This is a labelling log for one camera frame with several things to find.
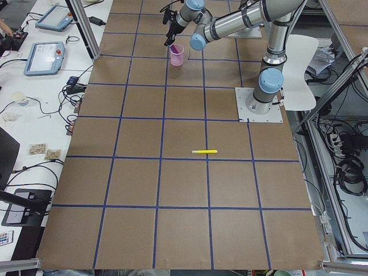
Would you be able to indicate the aluminium frame post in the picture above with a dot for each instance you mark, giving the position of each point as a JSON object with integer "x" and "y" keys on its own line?
{"x": 85, "y": 30}

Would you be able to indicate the pink mesh cup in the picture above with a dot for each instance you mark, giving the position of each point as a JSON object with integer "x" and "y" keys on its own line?
{"x": 177, "y": 59}

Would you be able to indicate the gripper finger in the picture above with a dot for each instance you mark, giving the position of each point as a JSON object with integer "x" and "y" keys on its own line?
{"x": 172, "y": 40}
{"x": 168, "y": 42}

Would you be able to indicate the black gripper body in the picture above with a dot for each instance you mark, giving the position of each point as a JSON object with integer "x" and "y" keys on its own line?
{"x": 173, "y": 28}

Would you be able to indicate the black power adapter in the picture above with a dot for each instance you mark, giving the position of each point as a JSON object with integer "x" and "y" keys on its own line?
{"x": 96, "y": 21}

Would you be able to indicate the white chair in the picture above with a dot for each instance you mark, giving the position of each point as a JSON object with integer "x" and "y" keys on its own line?
{"x": 297, "y": 94}

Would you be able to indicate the purple pen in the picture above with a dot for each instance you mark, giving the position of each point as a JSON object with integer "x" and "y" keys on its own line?
{"x": 173, "y": 48}

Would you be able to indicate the yellow pen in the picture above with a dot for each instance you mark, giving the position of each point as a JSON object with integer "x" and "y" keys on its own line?
{"x": 204, "y": 151}

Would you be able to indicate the blue teach pendant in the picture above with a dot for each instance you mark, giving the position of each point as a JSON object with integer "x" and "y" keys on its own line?
{"x": 57, "y": 18}
{"x": 45, "y": 58}

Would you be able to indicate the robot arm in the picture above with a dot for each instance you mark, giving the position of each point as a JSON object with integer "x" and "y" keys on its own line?
{"x": 278, "y": 18}

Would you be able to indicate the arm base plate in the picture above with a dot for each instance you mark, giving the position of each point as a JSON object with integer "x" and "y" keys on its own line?
{"x": 250, "y": 110}

